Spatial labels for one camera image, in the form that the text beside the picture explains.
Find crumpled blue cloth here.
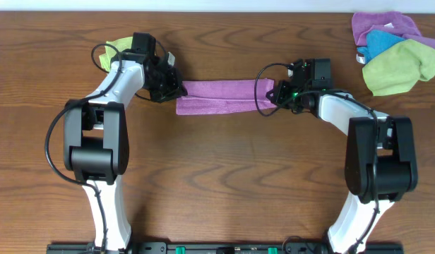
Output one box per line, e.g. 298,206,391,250
356,30,405,64

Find folded light green cloth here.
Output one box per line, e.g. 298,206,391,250
99,37,133,72

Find pink microfiber cloth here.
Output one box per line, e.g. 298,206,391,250
176,78,275,116

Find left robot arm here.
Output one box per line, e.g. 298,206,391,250
64,50,186,253

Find crumpled green cloth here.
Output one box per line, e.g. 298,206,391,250
362,39,435,96

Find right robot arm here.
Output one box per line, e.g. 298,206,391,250
167,59,418,254

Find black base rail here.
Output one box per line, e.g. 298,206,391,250
46,242,405,254

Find crumpled purple cloth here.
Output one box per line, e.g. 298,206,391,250
351,11,435,49

